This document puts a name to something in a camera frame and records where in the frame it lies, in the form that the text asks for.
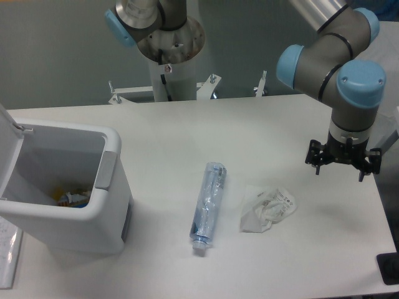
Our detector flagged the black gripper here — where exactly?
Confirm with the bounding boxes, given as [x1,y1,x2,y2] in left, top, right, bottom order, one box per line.
[305,131,382,182]

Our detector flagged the crushed clear plastic bottle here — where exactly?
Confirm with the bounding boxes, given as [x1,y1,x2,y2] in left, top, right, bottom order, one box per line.
[190,162,227,251]

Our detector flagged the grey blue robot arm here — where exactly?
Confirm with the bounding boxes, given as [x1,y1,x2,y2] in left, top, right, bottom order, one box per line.
[105,1,386,176]

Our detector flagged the white trash can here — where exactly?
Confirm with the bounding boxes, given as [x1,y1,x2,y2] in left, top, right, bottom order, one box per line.
[1,109,132,254]

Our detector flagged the black device at table edge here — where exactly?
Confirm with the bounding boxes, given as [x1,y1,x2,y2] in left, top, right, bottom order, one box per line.
[377,252,399,285]

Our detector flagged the paper sheet in plastic sleeve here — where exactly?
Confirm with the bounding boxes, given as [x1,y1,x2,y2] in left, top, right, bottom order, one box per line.
[1,217,23,290]

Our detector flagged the white pedestal base frame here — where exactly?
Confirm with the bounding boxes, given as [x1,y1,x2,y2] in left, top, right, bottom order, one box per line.
[107,70,269,105]

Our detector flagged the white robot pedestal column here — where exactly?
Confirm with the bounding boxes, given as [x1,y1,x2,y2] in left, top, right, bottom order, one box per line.
[148,59,197,102]

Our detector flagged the black cable on pedestal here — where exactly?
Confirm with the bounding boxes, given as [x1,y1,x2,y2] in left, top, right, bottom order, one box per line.
[157,48,173,102]

